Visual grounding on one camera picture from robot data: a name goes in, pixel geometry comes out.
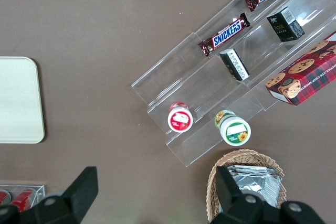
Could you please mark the small black carton box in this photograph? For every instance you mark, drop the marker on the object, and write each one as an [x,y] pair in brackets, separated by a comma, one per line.
[234,64]
[284,24]

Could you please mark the green lid yogurt cup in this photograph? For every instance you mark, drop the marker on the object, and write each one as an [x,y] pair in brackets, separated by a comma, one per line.
[235,130]

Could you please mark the red tartan cookie box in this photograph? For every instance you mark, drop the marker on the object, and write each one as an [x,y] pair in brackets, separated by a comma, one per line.
[309,77]

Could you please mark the clear acrylic bottle rack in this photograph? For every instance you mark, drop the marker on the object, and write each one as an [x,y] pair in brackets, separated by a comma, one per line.
[39,190]

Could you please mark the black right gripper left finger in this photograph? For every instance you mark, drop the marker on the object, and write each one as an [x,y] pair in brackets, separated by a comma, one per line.
[76,192]

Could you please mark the clear acrylic stepped shelf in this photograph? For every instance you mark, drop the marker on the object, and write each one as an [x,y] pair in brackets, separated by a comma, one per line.
[183,77]

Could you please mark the red lid yogurt cup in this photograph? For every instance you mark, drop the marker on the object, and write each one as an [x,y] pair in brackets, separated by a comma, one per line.
[180,119]

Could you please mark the red cola bottle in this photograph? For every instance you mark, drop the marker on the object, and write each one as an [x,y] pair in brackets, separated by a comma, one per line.
[22,197]
[3,197]

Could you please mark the cream rectangular tray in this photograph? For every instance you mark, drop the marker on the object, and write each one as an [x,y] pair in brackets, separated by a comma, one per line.
[18,100]

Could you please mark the light tan wicker basket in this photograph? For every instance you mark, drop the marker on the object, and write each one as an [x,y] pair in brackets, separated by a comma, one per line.
[212,182]

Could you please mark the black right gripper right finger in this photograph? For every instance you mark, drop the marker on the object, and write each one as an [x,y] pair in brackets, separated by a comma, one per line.
[228,192]

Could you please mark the stacked foil containers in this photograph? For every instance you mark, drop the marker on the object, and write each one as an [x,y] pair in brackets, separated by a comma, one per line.
[262,184]

